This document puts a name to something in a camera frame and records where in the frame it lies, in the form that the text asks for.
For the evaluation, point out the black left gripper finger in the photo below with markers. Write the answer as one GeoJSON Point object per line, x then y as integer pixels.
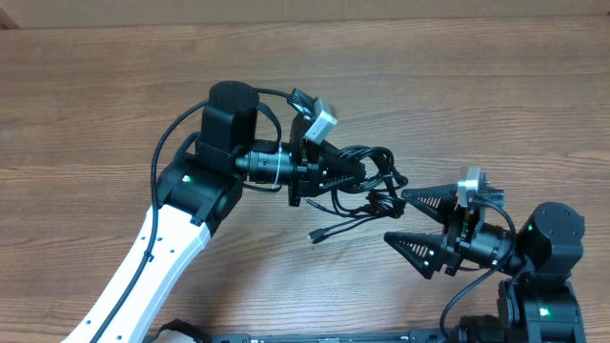
{"type": "Point", "coordinates": [335, 166]}
{"type": "Point", "coordinates": [340, 183]}

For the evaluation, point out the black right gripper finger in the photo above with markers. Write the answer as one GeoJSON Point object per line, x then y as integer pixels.
{"type": "Point", "coordinates": [438, 202]}
{"type": "Point", "coordinates": [427, 253]}

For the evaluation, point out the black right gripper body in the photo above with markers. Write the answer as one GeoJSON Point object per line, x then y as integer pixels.
{"type": "Point", "coordinates": [457, 230]}

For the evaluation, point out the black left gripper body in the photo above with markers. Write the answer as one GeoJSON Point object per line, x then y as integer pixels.
{"type": "Point", "coordinates": [302, 171]}

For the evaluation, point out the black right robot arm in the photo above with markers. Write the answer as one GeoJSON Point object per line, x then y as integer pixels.
{"type": "Point", "coordinates": [536, 301]}

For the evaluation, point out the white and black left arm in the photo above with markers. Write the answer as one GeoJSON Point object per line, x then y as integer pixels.
{"type": "Point", "coordinates": [202, 185]}

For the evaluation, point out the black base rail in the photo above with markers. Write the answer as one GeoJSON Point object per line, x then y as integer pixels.
{"type": "Point", "coordinates": [178, 331]}

